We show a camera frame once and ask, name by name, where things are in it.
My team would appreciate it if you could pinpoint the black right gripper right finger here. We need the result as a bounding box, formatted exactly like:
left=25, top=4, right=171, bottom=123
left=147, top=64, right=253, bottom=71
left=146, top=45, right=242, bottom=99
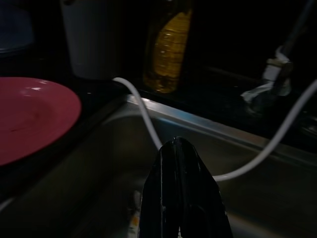
left=176, top=137, right=234, bottom=238

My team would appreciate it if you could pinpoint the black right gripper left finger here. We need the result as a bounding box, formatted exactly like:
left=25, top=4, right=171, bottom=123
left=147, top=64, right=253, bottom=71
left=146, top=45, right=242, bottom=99
left=138, top=137, right=182, bottom=238

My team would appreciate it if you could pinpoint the chrome kitchen faucet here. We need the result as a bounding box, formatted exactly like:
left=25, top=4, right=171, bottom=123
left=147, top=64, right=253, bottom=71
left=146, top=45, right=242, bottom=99
left=241, top=0, right=317, bottom=110

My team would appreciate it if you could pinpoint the stainless steel sink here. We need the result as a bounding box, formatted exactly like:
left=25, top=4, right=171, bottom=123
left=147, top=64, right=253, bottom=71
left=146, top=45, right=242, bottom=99
left=0, top=94, right=317, bottom=238

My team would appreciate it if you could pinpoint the yellow cooking oil bottle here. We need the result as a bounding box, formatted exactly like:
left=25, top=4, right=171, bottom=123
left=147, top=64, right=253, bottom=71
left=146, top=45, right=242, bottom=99
left=142, top=0, right=194, bottom=95

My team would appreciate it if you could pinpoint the pink round plate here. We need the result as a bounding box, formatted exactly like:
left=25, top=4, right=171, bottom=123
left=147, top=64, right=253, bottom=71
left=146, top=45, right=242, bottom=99
left=0, top=76, right=83, bottom=167

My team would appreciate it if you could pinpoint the grey water jug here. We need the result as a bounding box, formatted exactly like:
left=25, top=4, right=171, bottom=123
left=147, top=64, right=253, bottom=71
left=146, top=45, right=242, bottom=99
left=59, top=0, right=129, bottom=80

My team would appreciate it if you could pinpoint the white flexible hose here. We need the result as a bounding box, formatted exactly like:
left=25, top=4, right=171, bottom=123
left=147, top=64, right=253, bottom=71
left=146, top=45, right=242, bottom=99
left=112, top=76, right=317, bottom=183

